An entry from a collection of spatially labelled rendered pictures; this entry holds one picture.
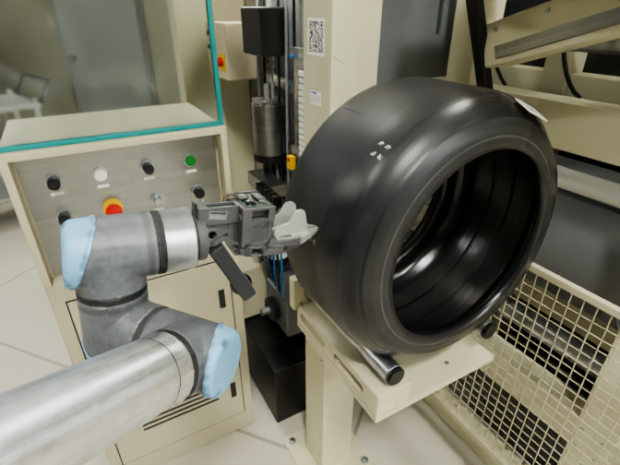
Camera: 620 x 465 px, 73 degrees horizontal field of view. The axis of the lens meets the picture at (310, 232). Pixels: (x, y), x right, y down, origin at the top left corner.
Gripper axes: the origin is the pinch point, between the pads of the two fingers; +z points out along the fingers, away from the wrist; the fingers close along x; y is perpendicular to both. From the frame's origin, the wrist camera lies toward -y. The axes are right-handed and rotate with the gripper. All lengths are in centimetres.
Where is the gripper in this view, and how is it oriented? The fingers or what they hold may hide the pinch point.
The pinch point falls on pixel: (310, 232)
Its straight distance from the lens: 71.5
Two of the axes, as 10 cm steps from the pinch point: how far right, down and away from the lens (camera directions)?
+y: 1.0, -9.0, -4.2
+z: 8.7, -1.3, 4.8
